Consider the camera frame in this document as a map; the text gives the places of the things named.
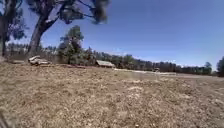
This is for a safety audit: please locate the distant line of trees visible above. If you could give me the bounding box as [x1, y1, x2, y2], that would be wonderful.
[5, 42, 214, 76]

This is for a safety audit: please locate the large dark pine tree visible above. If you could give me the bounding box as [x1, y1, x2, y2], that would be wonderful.
[25, 0, 111, 60]
[0, 0, 28, 58]

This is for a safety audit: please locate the dark bushy tree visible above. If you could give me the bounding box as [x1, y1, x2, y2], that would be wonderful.
[215, 56, 224, 78]

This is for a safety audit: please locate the pale road strip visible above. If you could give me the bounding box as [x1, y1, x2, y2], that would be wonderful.
[113, 67, 178, 76]

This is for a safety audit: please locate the shed with grey roof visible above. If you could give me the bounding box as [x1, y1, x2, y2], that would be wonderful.
[95, 59, 116, 69]

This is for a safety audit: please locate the dry brown grass field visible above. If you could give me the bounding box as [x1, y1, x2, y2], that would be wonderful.
[0, 61, 224, 128]

